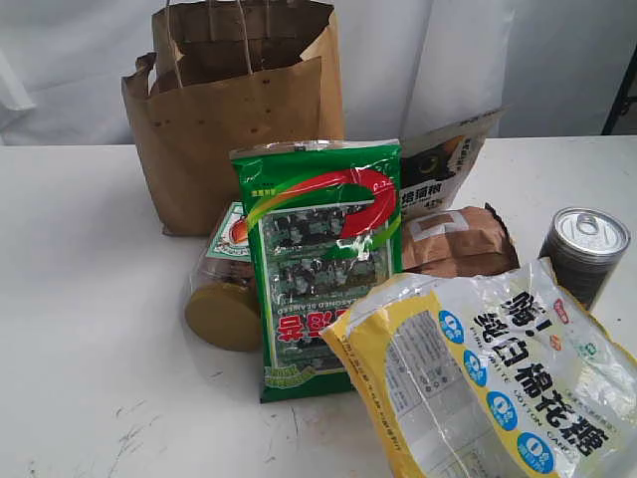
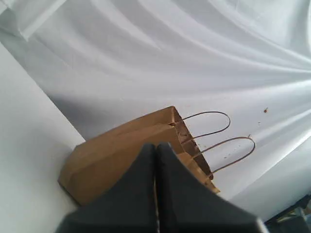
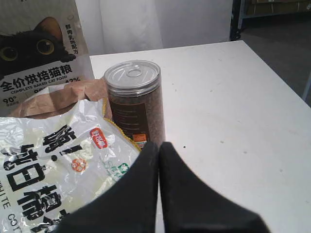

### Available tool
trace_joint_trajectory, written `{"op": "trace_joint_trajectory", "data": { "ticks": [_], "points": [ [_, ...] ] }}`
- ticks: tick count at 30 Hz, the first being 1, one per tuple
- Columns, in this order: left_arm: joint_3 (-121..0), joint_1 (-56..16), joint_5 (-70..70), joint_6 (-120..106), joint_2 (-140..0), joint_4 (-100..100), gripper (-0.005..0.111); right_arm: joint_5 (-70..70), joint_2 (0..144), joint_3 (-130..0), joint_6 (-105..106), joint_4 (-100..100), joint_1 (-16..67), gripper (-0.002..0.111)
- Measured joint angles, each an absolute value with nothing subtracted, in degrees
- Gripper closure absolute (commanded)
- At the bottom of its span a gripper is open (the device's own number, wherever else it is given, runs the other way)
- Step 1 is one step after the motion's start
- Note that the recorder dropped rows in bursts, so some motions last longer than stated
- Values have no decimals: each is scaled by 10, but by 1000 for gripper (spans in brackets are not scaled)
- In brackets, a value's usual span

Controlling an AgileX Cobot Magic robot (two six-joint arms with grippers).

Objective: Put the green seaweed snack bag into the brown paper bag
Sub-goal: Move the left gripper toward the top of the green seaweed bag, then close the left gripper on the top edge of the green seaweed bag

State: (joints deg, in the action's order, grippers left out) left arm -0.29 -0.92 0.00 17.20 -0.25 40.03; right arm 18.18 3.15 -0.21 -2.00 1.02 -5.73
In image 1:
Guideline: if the green seaweed snack package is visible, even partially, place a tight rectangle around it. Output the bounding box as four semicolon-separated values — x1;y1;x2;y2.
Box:
230;139;402;403

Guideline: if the brown paper shopping bag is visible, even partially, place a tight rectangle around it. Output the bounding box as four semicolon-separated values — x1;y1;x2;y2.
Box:
121;1;344;236

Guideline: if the yellow white marshmallow bag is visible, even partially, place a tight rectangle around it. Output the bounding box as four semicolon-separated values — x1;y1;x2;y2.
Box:
322;259;636;477

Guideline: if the clear almond jar gold lid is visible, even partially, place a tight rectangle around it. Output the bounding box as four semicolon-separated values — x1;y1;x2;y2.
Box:
184;201;262;352

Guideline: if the cat food pouch black cat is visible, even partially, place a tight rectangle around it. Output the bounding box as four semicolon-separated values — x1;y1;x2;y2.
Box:
400;108;507;221

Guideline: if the crumpled brown paper pouch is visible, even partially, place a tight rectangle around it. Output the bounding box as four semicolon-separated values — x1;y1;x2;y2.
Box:
402;204;520;278

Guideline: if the dark can pull-tab lid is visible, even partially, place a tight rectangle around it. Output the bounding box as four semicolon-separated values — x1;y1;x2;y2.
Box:
538;207;631;310

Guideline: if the black metal frame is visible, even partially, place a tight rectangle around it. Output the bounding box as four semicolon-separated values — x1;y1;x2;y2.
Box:
601;0;637;136

